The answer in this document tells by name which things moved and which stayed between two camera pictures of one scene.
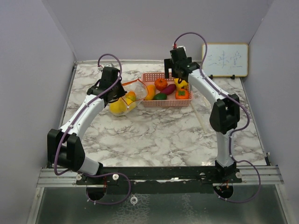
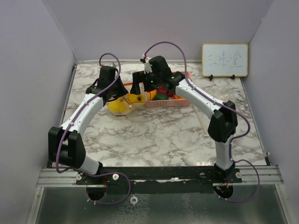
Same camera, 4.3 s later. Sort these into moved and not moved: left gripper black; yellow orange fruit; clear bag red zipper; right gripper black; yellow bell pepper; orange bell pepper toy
Moved: right gripper black; yellow bell pepper
Not moved: clear bag red zipper; yellow orange fruit; orange bell pepper toy; left gripper black
